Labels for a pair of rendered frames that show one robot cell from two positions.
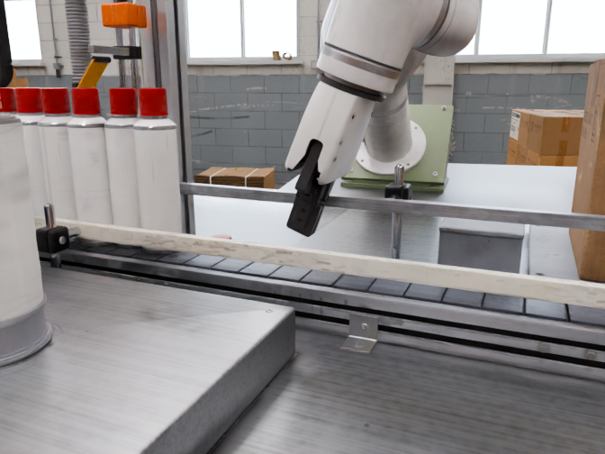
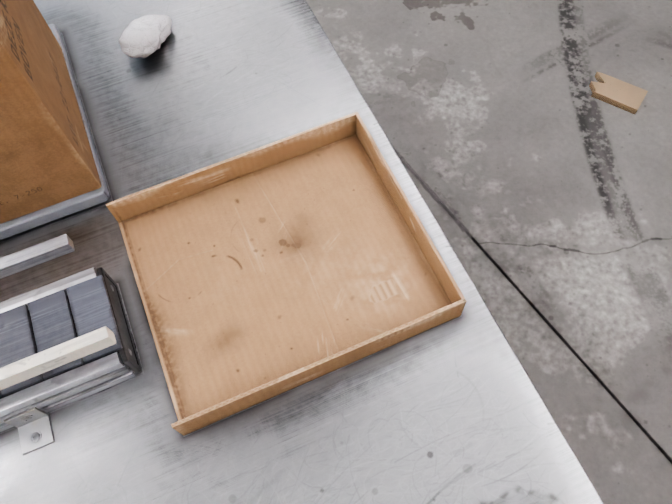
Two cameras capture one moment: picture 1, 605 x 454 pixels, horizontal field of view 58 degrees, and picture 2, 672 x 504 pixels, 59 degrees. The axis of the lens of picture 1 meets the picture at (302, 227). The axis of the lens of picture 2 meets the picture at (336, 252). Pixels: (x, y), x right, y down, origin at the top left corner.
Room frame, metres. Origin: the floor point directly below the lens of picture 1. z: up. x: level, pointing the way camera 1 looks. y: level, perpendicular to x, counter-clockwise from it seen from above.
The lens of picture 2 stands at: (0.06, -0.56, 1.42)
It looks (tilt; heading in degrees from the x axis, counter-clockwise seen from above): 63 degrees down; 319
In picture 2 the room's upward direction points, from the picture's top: 5 degrees counter-clockwise
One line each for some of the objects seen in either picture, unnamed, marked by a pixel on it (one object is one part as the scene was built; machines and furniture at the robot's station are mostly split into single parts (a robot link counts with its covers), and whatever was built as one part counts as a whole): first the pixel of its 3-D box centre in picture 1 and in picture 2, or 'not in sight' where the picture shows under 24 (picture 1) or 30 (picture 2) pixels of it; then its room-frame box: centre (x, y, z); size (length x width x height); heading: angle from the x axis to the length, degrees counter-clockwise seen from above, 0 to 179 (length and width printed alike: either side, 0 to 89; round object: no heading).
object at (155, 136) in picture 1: (158, 171); not in sight; (0.68, 0.18, 0.98); 0.05 x 0.05 x 0.20
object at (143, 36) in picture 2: not in sight; (147, 34); (0.69, -0.81, 0.85); 0.08 x 0.07 x 0.04; 80
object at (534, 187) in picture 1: (456, 194); not in sight; (1.40, -0.41, 0.81); 0.90 x 0.90 x 0.04; 78
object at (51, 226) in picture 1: (55, 250); not in sight; (0.64, 0.31, 0.89); 0.03 x 0.03 x 0.12; 68
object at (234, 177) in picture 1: (236, 188); not in sight; (4.94, 0.61, 0.16); 0.65 x 0.54 x 0.32; 83
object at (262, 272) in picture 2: not in sight; (278, 258); (0.32, -0.70, 0.85); 0.30 x 0.26 x 0.04; 68
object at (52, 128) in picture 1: (63, 165); not in sight; (0.74, 0.33, 0.98); 0.05 x 0.05 x 0.20
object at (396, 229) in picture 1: (393, 233); not in sight; (0.64, -0.11, 0.91); 0.07 x 0.03 x 0.16; 158
